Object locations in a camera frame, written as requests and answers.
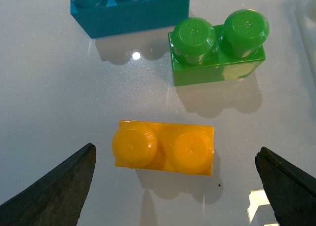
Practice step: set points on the blue three-stud block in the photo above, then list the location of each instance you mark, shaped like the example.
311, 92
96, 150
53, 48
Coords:
103, 18

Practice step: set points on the yellow two-stud block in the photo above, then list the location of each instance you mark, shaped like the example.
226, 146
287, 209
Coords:
182, 148

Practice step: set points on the green two-stud block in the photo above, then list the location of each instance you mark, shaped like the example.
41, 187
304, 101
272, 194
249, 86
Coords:
203, 53

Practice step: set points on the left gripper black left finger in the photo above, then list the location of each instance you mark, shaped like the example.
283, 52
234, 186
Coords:
57, 198

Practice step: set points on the white studded base plate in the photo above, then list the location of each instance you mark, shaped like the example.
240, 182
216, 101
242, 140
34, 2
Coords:
305, 14

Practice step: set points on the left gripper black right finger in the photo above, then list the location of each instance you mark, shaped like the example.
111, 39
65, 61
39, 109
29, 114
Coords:
290, 190

